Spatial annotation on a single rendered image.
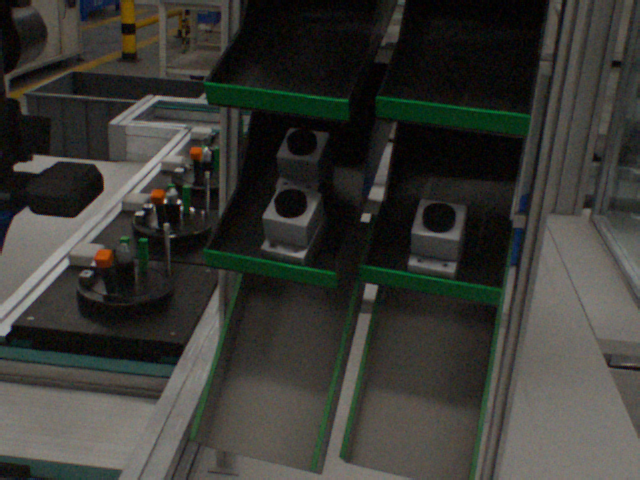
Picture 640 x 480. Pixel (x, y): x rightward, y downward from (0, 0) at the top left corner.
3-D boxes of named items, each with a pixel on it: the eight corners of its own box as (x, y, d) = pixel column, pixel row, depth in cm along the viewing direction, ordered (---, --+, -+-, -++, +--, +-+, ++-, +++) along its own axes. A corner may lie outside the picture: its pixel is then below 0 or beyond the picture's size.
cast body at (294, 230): (306, 279, 73) (300, 228, 68) (263, 269, 74) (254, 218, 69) (335, 218, 78) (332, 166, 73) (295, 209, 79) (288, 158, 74)
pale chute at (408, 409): (472, 493, 77) (473, 489, 73) (344, 463, 80) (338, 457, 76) (514, 237, 87) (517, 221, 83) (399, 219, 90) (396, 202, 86)
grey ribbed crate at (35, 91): (195, 170, 276) (195, 107, 267) (27, 155, 281) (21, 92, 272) (221, 138, 315) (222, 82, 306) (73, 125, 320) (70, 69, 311)
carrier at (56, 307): (183, 356, 103) (182, 272, 99) (10, 337, 105) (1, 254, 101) (223, 278, 126) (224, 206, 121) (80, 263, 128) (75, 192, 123)
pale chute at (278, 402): (322, 475, 78) (315, 470, 74) (201, 446, 81) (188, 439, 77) (380, 225, 88) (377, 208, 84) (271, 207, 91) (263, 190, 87)
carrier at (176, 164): (252, 221, 149) (253, 159, 144) (130, 210, 150) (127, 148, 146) (272, 181, 171) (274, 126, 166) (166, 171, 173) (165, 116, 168)
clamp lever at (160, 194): (167, 230, 130) (161, 197, 125) (156, 229, 131) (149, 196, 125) (173, 216, 133) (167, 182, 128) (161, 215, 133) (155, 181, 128)
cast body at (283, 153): (318, 213, 79) (313, 162, 74) (277, 207, 80) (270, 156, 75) (339, 159, 84) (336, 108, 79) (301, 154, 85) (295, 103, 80)
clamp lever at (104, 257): (117, 297, 108) (107, 260, 103) (103, 295, 108) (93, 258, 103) (124, 278, 111) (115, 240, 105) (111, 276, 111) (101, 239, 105)
